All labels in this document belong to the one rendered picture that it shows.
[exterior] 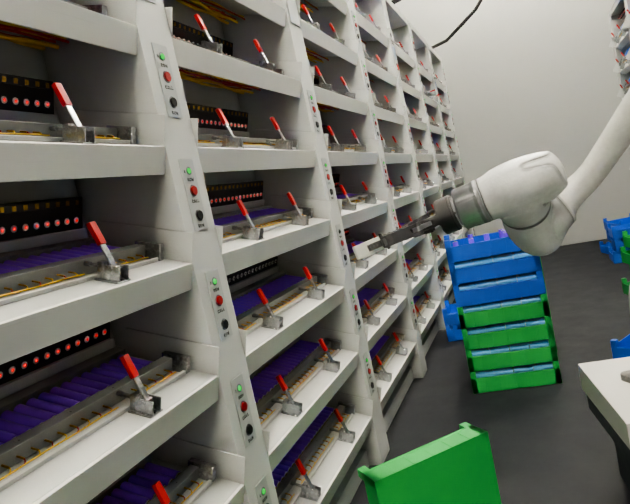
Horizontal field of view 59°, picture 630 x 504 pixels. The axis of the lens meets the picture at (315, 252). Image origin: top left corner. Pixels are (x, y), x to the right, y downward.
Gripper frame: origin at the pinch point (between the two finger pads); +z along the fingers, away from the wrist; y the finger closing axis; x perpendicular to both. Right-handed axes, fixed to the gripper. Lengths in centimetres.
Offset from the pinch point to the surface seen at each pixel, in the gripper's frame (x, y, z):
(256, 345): -8.2, -24.0, 21.3
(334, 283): -6.8, 30.0, 23.0
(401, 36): 103, 241, 2
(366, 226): 4, 100, 29
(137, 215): 22, -40, 23
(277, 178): 27.1, 30.4, 26.4
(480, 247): -18, 81, -12
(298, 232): 9.6, 6.7, 16.9
